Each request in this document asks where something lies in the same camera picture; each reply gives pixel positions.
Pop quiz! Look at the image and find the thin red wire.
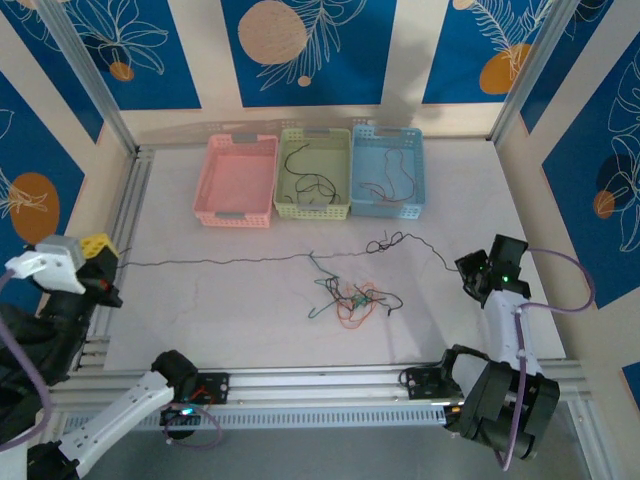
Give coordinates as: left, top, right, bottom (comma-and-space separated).
360, 147, 418, 205

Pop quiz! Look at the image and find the green wire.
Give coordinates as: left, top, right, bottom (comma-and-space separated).
306, 251, 389, 321

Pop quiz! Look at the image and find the grey slotted cable duct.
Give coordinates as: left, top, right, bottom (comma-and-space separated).
62, 407, 451, 432

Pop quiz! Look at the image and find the aluminium lower frame rail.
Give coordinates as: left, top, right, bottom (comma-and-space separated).
567, 399, 604, 480

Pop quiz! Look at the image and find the light green perforated plastic basket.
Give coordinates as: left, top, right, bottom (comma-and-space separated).
272, 127, 352, 221

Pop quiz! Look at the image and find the aluminium frame post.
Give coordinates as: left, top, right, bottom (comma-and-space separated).
35, 0, 140, 157
491, 0, 577, 145

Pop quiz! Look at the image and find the grey metal lower panel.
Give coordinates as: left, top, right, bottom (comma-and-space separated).
49, 428, 589, 480

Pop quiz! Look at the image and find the small controller board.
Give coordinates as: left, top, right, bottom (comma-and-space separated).
159, 405, 201, 441

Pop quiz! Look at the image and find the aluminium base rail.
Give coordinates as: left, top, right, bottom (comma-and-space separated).
47, 362, 596, 407

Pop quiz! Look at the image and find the light blue perforated plastic basket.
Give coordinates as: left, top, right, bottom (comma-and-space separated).
349, 124, 430, 220

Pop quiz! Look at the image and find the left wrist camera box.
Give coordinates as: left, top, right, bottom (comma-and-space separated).
4, 235, 85, 295

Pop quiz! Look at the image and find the thin orange wire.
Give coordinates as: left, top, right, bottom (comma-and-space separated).
335, 280, 382, 331

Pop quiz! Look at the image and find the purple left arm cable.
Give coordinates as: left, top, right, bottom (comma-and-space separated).
0, 269, 222, 450

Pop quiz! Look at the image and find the long thin black wire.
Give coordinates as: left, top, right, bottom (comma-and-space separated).
115, 229, 460, 274

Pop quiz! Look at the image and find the pink perforated plastic basket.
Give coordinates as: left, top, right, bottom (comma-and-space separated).
192, 132, 279, 230

